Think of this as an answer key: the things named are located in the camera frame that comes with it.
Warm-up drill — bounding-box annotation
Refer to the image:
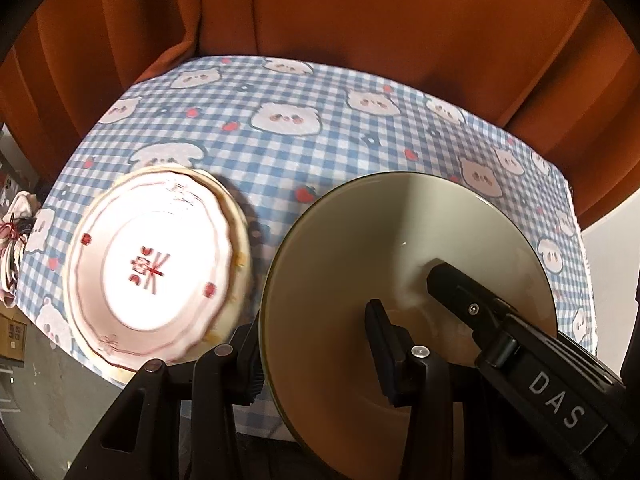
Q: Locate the red patterned scalloped plate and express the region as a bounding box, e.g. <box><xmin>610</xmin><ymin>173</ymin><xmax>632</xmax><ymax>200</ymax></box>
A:
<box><xmin>65</xmin><ymin>170</ymin><xmax>236</xmax><ymax>368</ymax></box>

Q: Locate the scalloped yellow floral plate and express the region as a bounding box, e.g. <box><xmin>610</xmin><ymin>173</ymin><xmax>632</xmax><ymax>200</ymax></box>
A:
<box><xmin>67</xmin><ymin>165</ymin><xmax>252</xmax><ymax>386</ymax></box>

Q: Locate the cardboard box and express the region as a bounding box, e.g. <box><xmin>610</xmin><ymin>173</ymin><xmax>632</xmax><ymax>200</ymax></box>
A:
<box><xmin>0</xmin><ymin>310</ymin><xmax>29</xmax><ymax>367</ymax></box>

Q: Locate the orange curtain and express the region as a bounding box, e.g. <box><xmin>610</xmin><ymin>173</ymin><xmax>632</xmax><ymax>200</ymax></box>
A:
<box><xmin>0</xmin><ymin>0</ymin><xmax>640</xmax><ymax>226</ymax></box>

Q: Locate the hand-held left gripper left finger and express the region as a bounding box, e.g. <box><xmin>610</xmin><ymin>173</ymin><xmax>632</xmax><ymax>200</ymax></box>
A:
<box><xmin>65</xmin><ymin>320</ymin><xmax>266</xmax><ymax>480</ymax></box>

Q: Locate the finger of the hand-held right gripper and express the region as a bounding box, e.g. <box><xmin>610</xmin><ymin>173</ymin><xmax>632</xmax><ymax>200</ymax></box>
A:
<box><xmin>427</xmin><ymin>260</ymin><xmax>518</xmax><ymax>358</ymax></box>

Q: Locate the blue print white bowl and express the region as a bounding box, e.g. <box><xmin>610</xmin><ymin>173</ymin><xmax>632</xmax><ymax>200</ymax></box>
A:
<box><xmin>259</xmin><ymin>172</ymin><xmax>557</xmax><ymax>480</ymax></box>

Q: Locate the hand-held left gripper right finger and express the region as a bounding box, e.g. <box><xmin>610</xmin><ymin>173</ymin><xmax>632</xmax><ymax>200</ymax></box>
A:
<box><xmin>364</xmin><ymin>299</ymin><xmax>501</xmax><ymax>480</ymax></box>

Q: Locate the pink white cloth pile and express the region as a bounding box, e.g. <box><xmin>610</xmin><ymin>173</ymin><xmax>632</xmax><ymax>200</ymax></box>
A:
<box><xmin>0</xmin><ymin>192</ymin><xmax>42</xmax><ymax>307</ymax></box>

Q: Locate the blue checked bear tablecloth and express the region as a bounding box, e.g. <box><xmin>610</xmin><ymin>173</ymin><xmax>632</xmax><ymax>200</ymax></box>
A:
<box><xmin>22</xmin><ymin>55</ymin><xmax>598</xmax><ymax>426</ymax></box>

